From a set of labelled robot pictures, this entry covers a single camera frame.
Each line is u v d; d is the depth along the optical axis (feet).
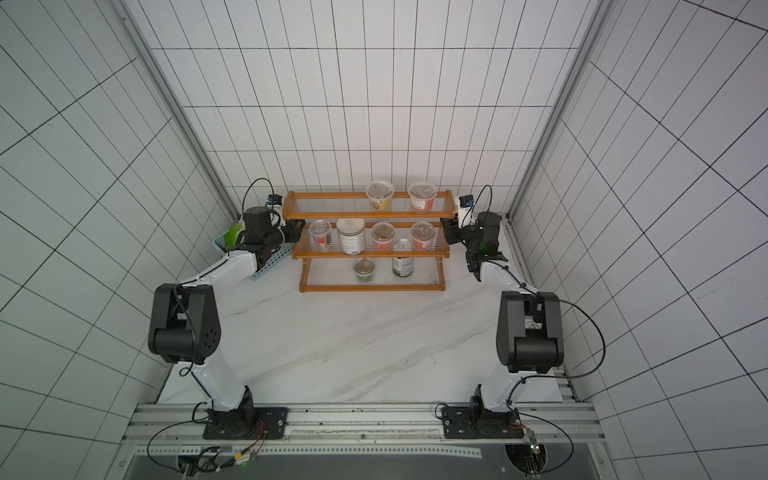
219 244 3.36
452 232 2.66
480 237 2.33
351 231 2.71
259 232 2.39
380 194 2.57
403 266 3.09
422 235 2.86
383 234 2.87
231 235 3.30
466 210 2.55
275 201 2.67
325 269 3.36
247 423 2.17
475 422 2.18
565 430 2.11
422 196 2.55
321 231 2.88
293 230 2.73
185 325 1.58
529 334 1.55
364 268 3.11
